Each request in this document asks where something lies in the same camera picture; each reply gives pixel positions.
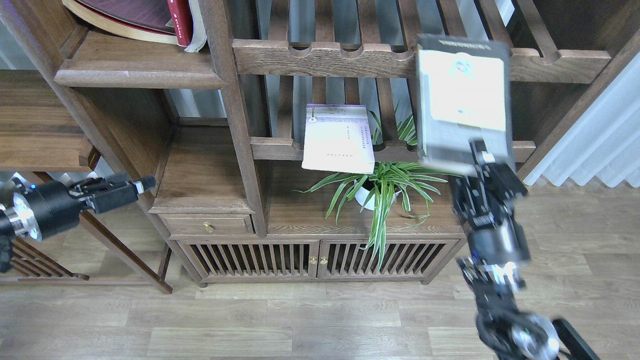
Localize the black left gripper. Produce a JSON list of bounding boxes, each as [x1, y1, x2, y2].
[[10, 175, 157, 241]]

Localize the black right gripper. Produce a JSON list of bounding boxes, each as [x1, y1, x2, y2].
[[452, 139, 531, 265]]

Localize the pale purple book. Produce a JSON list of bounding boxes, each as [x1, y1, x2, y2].
[[301, 104, 375, 174]]

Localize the red book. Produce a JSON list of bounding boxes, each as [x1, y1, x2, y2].
[[62, 0, 194, 47]]

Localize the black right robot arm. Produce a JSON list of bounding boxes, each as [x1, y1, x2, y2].
[[453, 139, 598, 360]]

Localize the upright books on shelf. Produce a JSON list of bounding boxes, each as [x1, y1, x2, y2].
[[184, 0, 207, 53]]

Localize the brass drawer knob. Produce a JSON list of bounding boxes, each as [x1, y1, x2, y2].
[[203, 221, 215, 234]]

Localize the green spider plant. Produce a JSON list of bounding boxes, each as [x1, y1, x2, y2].
[[297, 102, 484, 271]]

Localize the wooden side table left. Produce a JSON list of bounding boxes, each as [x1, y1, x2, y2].
[[0, 70, 173, 294]]

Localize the white curtain right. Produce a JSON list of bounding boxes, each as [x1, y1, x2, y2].
[[524, 55, 640, 188]]

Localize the white plant pot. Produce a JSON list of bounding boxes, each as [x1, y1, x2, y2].
[[353, 180, 382, 211]]

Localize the dark wooden bookshelf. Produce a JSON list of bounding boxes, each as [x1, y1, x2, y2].
[[1, 0, 639, 287]]

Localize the brass cabinet door knobs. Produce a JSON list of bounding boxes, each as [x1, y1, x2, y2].
[[308, 256, 329, 265]]

